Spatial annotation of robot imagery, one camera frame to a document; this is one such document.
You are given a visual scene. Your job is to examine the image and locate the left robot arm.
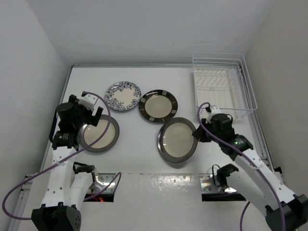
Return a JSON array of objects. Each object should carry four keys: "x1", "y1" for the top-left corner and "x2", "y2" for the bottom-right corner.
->
[{"x1": 31, "y1": 92, "x2": 103, "y2": 231}]

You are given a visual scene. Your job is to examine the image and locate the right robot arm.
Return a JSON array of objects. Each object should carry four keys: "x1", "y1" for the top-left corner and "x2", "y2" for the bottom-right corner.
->
[{"x1": 192, "y1": 107, "x2": 308, "y2": 231}]

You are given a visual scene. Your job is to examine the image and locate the white wire dish rack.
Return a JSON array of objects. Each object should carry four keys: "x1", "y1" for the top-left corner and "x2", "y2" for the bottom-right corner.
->
[{"x1": 192, "y1": 52, "x2": 257, "y2": 119}]

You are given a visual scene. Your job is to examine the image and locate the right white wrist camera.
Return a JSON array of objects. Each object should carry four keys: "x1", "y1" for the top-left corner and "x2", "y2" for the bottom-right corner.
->
[{"x1": 206, "y1": 106, "x2": 221, "y2": 123}]

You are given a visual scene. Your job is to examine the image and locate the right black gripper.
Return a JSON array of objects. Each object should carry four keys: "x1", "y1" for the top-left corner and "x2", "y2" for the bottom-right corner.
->
[{"x1": 192, "y1": 118, "x2": 221, "y2": 144}]

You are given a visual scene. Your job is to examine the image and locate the grey rim plate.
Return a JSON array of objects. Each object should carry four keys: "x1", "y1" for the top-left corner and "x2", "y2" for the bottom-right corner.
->
[
  {"x1": 157, "y1": 117, "x2": 198, "y2": 164},
  {"x1": 80, "y1": 115, "x2": 120, "y2": 154}
]

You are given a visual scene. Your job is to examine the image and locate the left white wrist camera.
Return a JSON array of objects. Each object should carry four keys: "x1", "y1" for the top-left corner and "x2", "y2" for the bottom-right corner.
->
[{"x1": 78, "y1": 94, "x2": 98, "y2": 111}]

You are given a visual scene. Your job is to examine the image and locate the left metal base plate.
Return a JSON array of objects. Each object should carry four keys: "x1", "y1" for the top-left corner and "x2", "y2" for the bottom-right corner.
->
[{"x1": 92, "y1": 174, "x2": 119, "y2": 194}]

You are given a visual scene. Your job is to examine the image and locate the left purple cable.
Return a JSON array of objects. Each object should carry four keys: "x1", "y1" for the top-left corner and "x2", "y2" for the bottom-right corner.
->
[{"x1": 1, "y1": 91, "x2": 122, "y2": 221}]

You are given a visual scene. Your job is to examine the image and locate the white front board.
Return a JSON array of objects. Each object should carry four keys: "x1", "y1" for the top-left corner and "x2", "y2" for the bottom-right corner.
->
[{"x1": 18, "y1": 172, "x2": 299, "y2": 231}]

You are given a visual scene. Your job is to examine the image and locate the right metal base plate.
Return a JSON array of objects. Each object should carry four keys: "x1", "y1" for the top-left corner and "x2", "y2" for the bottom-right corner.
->
[{"x1": 199, "y1": 174, "x2": 234, "y2": 194}]

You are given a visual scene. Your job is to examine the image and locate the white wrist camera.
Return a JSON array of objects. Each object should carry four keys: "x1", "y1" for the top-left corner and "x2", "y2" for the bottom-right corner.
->
[
  {"x1": 206, "y1": 106, "x2": 221, "y2": 123},
  {"x1": 78, "y1": 94, "x2": 98, "y2": 111}
]

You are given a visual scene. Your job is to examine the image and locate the dark patterned rim plate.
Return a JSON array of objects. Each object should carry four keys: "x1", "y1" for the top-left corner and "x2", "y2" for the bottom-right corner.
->
[{"x1": 139, "y1": 89, "x2": 179, "y2": 124}]

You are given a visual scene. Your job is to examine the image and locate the white drip tray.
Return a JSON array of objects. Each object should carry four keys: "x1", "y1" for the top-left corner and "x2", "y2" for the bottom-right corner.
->
[{"x1": 193, "y1": 66, "x2": 246, "y2": 120}]

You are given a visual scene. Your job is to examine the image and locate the blue floral plate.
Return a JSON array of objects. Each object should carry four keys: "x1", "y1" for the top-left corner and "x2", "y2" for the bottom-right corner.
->
[{"x1": 104, "y1": 81, "x2": 141, "y2": 112}]

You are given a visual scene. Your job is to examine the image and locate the metal base plate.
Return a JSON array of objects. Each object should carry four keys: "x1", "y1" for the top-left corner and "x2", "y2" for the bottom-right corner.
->
[
  {"x1": 92, "y1": 174, "x2": 119, "y2": 194},
  {"x1": 199, "y1": 174, "x2": 234, "y2": 194}
]

